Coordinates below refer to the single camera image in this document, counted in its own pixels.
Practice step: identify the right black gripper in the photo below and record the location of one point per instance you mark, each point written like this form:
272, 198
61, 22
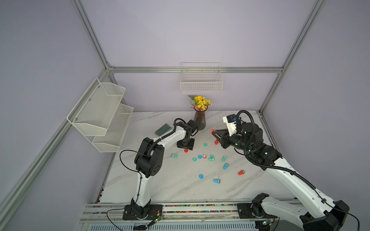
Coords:
223, 134

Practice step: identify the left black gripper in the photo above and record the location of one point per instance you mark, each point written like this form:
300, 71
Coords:
190, 147

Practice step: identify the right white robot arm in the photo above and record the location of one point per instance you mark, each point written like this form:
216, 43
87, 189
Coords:
318, 212

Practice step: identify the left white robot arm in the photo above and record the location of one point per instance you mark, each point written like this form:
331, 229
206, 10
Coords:
149, 159

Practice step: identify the green dustpan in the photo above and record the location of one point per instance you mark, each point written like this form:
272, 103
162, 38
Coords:
164, 130

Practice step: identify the dark glass vase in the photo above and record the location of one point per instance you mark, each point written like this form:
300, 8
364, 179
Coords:
200, 119

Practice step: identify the yellow flower bouquet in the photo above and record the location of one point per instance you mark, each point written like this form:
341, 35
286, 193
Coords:
199, 103

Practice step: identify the lower white mesh shelf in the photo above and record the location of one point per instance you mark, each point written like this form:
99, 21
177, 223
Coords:
111, 142

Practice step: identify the white mesh shelf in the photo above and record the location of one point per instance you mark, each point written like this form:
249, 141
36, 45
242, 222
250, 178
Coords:
111, 142
92, 115

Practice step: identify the upper white mesh shelf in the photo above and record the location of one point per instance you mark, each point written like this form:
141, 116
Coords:
92, 115

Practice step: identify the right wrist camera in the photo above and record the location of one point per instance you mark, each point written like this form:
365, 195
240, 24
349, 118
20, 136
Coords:
231, 123

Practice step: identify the white wire wall basket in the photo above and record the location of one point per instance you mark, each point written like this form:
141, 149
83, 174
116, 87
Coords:
201, 77

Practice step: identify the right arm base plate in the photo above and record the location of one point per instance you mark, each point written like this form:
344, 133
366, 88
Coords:
250, 211

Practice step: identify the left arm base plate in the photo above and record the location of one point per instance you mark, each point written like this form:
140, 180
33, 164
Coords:
135, 212

